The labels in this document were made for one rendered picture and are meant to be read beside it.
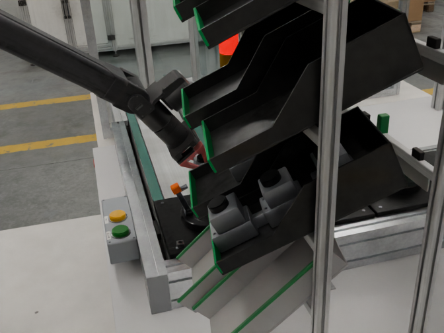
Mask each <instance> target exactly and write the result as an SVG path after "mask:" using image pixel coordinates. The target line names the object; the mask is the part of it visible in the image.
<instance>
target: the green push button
mask: <svg viewBox="0 0 444 333"><path fill-rule="evenodd" d="M128 233H129V228H128V226H126V225H117V226H115V227H114V228H113V229H112V235H113V236H114V237H118V238H120V237H124V236H126V235H127V234H128Z"/></svg>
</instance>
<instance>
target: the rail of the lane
mask: <svg viewBox="0 0 444 333"><path fill-rule="evenodd" d="M111 123H112V131H113V136H114V143H115V148H116V154H117V157H118V163H119V166H120V172H121V175H122V181H123V185H124V190H125V194H126V196H127V197H128V200H129V205H130V209H131V214H132V217H133V223H134V226H135V232H136V235H137V241H138V247H139V255H140V259H139V260H140V263H141V269H142V272H143V278H144V282H145V287H146V291H147V296H148V300H149V306H150V309H151V314H152V315H153V314H157V313H163V312H166V311H171V310H172V305H171V300H170V289H169V283H168V274H167V269H166V266H165V262H164V260H163V255H162V252H161V248H160V246H159V242H158V240H161V239H162V238H161V231H160V229H159V224H158V222H157V220H155V221H153V220H152V217H151V213H150V211H149V206H148V203H147V199H146V197H145V192H144V189H143V185H142V183H141V179H140V175H139V171H138V169H137V165H136V161H135V157H134V154H133V150H132V148H131V143H130V139H129V136H128V132H127V129H126V125H125V122H124V121H120V122H119V124H117V122H111Z"/></svg>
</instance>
